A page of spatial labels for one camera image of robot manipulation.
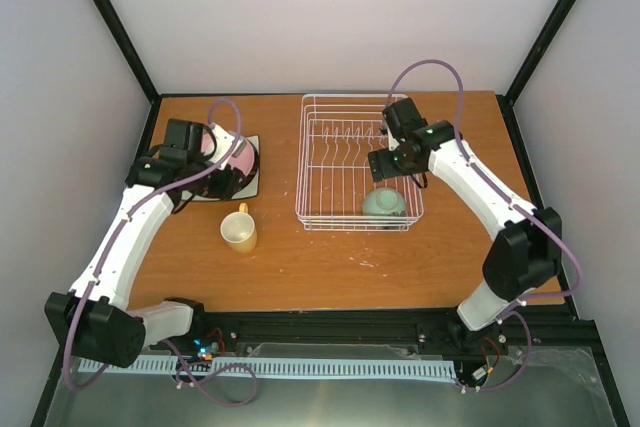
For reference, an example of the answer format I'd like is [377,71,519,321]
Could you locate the pink plate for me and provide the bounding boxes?
[201,124,259,175]

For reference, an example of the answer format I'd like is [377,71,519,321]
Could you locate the yellow mug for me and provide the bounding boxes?
[220,203,257,253]

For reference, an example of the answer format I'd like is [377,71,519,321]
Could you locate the mint green bowl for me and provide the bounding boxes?
[361,187,407,217]

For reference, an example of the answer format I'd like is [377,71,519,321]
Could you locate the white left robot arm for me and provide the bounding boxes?
[45,119,254,367]

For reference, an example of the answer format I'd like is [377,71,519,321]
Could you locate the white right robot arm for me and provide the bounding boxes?
[368,98,561,332]

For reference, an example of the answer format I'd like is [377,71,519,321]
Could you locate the dark round plate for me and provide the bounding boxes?
[189,139,262,198]

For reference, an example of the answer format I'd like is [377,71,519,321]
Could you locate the square grey black-edged plate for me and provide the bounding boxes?
[185,134,262,202]

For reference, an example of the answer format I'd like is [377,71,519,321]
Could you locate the white wire dish rack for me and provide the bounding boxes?
[295,93,424,232]

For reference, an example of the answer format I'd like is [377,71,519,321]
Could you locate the light blue slotted cable duct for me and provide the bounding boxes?
[107,352,457,380]

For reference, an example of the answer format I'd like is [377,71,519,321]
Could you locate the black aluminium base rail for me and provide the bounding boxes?
[139,305,599,363]

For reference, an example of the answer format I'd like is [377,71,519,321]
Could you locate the black frame post left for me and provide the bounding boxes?
[92,0,160,104]

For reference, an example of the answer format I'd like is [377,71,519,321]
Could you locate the black frame post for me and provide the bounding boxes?
[503,0,610,101]
[92,0,160,104]

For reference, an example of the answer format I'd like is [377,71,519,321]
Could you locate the black frame post right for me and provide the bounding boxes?
[503,0,610,101]

